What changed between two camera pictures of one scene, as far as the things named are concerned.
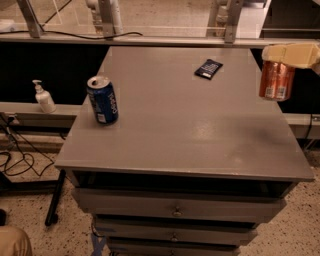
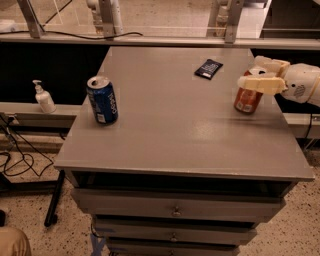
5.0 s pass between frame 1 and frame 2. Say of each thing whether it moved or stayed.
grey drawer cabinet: stayed
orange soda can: moved
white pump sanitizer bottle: stayed
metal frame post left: stayed
